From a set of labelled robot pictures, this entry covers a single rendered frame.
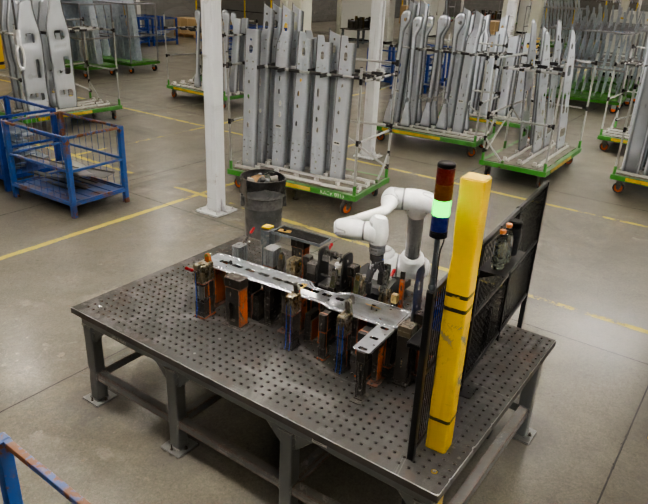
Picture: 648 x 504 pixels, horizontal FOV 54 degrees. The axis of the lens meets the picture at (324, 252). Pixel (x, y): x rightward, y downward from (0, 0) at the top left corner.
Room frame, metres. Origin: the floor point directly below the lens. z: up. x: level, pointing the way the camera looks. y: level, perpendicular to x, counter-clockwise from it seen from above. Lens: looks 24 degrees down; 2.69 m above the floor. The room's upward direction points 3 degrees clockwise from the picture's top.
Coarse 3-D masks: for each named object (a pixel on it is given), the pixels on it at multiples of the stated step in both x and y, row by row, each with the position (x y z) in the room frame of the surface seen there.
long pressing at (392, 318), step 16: (224, 256) 3.72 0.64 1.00; (240, 272) 3.49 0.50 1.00; (256, 272) 3.50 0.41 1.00; (272, 272) 3.51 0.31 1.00; (288, 288) 3.31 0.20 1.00; (320, 288) 3.32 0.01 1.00; (336, 304) 3.14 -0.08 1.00; (352, 304) 3.15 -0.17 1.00; (384, 304) 3.16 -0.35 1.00; (368, 320) 2.98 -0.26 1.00; (384, 320) 2.98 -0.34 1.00; (400, 320) 2.99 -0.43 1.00
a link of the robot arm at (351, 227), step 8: (384, 200) 3.51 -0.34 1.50; (392, 200) 3.51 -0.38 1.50; (376, 208) 3.38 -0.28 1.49; (384, 208) 3.39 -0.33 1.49; (392, 208) 3.45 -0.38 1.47; (352, 216) 3.18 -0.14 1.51; (360, 216) 3.26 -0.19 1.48; (368, 216) 3.30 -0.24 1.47; (336, 224) 3.12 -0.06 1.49; (344, 224) 3.10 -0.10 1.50; (352, 224) 3.09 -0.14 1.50; (360, 224) 3.09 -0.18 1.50; (336, 232) 3.11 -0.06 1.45; (344, 232) 3.09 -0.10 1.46; (352, 232) 3.08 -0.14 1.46; (360, 232) 3.07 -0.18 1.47
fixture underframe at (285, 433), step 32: (96, 352) 3.49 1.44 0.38; (128, 352) 3.73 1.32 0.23; (96, 384) 3.47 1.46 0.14; (128, 384) 3.37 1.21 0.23; (160, 416) 3.13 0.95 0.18; (192, 416) 3.14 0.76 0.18; (512, 416) 3.22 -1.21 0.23; (224, 448) 2.82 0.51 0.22; (288, 448) 2.55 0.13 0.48; (320, 448) 2.85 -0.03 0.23; (288, 480) 2.55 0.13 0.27; (384, 480) 2.23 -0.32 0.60; (480, 480) 2.68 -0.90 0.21
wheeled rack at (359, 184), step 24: (312, 72) 7.87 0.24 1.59; (336, 72) 7.99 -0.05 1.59; (360, 72) 7.24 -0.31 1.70; (360, 96) 7.24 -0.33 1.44; (240, 168) 8.13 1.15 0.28; (264, 168) 8.18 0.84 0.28; (288, 168) 8.19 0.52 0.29; (312, 192) 7.48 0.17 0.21; (336, 192) 7.32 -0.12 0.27; (360, 192) 7.36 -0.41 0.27
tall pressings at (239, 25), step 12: (228, 12) 13.59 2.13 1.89; (228, 24) 13.54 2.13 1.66; (240, 24) 13.69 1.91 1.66; (228, 36) 13.53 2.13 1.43; (240, 36) 13.67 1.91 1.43; (228, 48) 13.52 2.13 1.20; (240, 48) 13.90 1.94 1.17; (240, 60) 13.87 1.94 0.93; (240, 72) 13.84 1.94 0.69; (240, 84) 13.81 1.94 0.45
